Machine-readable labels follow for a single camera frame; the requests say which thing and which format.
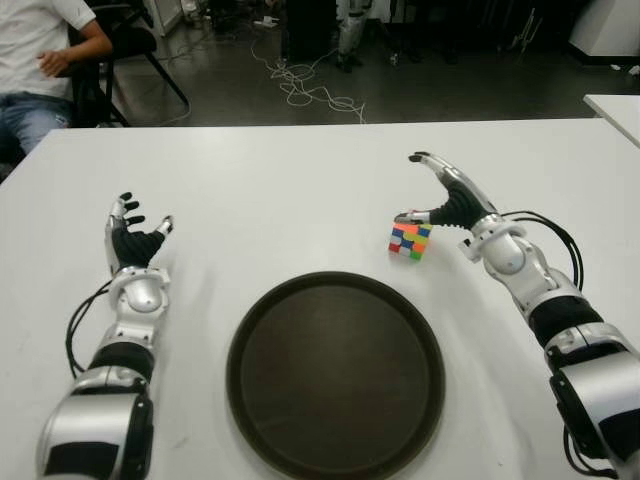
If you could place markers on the silver humanoid robot legs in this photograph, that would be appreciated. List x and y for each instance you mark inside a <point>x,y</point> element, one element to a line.
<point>350,35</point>

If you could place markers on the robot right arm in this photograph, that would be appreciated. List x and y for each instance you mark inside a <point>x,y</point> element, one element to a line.
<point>505,252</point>

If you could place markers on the white cabinet black base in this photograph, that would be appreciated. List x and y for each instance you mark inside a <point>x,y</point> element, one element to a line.
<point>610,27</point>

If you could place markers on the seated person white shirt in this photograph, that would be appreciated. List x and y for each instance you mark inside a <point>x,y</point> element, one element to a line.
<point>35,40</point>

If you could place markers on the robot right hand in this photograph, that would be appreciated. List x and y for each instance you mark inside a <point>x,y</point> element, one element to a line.
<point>462,205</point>

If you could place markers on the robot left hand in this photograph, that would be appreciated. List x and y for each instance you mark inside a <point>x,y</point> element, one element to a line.
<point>132,247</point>

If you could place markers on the grey metal stand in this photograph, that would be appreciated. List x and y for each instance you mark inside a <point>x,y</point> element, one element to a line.
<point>525,35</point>

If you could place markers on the white side table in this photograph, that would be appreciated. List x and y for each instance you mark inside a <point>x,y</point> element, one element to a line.
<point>620,112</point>

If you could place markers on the white panel board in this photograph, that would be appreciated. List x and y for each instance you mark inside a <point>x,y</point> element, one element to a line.
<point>167,15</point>

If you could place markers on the dark brown round plate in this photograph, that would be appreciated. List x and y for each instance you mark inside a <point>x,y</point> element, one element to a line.
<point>335,380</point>

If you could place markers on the small white floor object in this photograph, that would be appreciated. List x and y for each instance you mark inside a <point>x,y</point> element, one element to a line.
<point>394,58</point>

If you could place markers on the multicoloured Rubik's cube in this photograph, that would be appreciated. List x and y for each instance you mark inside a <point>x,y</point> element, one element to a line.
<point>410,242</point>

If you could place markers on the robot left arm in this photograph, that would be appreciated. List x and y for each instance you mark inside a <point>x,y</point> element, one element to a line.
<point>142,297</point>

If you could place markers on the black office chair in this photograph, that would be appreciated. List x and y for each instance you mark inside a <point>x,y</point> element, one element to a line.
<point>130,40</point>

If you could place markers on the white power strip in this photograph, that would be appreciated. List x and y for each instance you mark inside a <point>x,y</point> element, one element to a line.
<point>267,21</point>

